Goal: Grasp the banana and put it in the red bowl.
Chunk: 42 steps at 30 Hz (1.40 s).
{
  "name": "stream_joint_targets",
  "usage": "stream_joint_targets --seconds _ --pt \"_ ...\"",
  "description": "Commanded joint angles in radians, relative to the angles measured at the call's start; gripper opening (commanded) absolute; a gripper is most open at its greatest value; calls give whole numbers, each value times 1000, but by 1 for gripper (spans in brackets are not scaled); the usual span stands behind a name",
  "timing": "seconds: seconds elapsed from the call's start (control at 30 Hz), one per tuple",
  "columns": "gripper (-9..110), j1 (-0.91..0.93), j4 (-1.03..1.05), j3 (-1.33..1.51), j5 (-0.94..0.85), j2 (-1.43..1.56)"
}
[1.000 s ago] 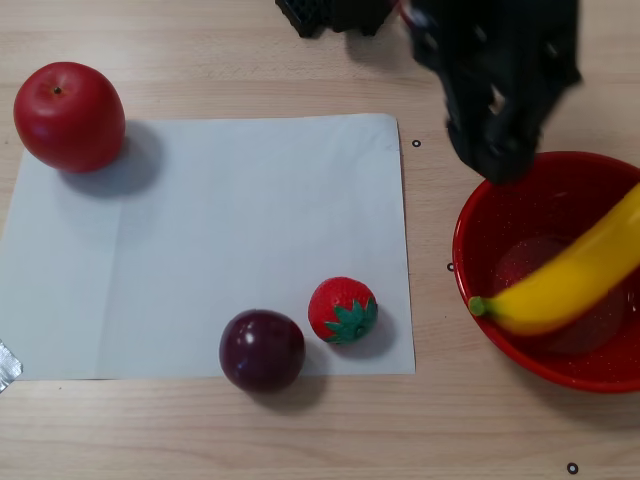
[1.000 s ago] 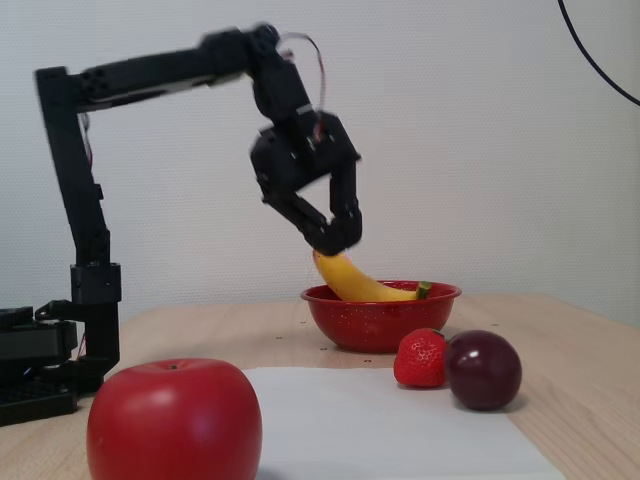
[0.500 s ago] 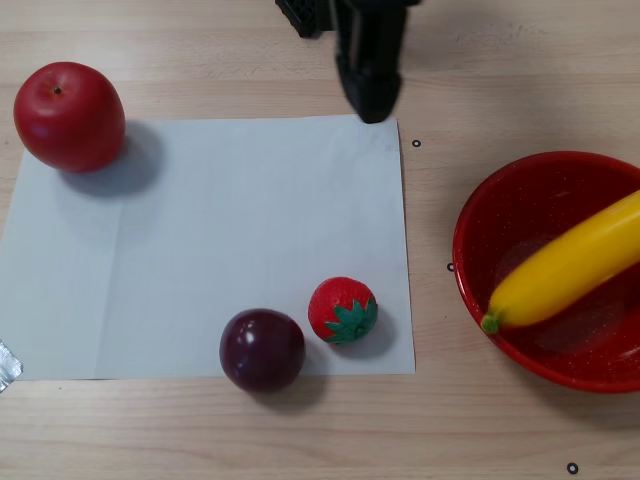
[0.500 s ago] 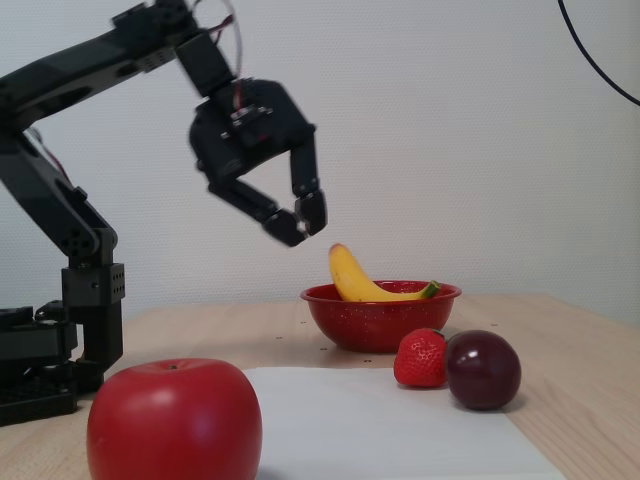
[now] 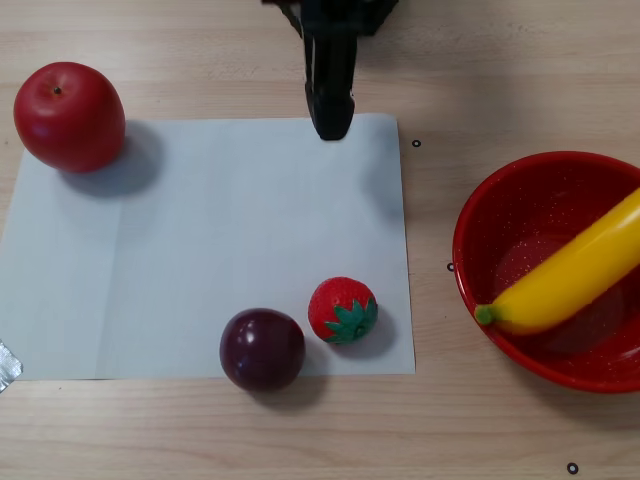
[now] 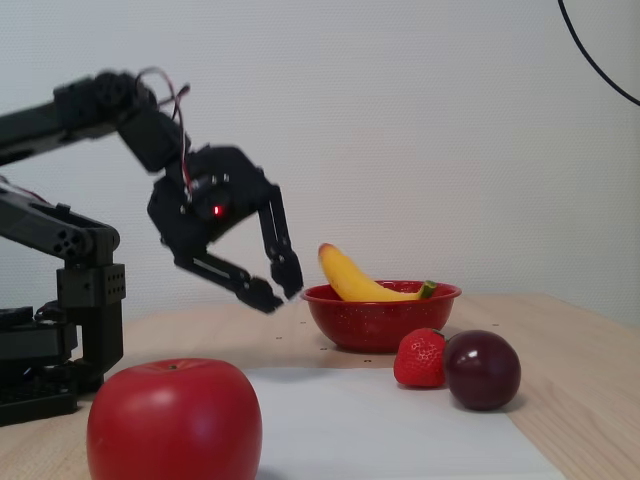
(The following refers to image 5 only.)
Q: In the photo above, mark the red plastic apple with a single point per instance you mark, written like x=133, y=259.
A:
x=70, y=120

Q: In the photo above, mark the dark purple plastic plum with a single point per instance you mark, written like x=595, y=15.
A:
x=262, y=350

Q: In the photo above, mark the grey tape piece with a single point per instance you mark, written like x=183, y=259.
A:
x=7, y=367

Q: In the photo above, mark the red plastic strawberry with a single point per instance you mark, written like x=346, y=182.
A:
x=335, y=305

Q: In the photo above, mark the yellow plastic banana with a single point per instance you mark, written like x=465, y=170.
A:
x=565, y=280

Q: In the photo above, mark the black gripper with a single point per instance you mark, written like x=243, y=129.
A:
x=330, y=60

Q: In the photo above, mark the red speckled bowl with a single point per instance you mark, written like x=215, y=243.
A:
x=525, y=200

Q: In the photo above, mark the white paper sheet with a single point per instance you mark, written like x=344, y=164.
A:
x=200, y=240

